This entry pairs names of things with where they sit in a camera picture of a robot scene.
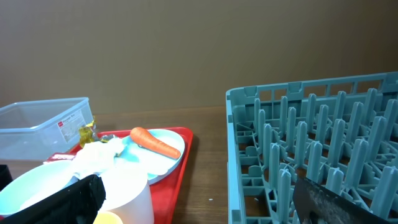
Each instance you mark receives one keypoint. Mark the light blue plate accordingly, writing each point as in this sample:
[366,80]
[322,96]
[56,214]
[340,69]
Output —
[156,165]

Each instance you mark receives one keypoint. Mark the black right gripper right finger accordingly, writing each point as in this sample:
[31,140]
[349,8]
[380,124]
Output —
[315,203]

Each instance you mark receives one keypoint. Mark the pink plastic cup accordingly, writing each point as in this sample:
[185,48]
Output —
[128,196]

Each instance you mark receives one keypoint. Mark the red snack wrapper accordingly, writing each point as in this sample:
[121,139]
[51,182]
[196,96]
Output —
[60,157]

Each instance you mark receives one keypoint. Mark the grey dishwasher rack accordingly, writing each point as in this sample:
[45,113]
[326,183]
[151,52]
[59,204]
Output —
[339,132]

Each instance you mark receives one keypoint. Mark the white tissue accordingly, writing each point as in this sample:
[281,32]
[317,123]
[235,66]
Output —
[96,157]

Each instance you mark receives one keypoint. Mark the yellow plastic cup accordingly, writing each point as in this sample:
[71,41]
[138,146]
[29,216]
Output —
[107,218]

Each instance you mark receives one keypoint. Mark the red plastic tray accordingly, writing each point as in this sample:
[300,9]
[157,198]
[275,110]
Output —
[164,193]

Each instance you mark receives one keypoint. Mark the yellow clear candy wrapper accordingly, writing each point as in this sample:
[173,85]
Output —
[88,133]

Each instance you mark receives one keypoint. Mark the clear plastic waste bin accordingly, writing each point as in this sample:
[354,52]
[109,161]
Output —
[34,130]

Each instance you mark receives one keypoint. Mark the orange carrot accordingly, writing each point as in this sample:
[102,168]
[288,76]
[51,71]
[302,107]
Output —
[143,138]

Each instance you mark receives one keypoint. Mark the light blue bowl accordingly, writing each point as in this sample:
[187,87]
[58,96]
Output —
[36,185]

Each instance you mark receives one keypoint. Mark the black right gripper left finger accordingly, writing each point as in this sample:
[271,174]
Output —
[78,203]

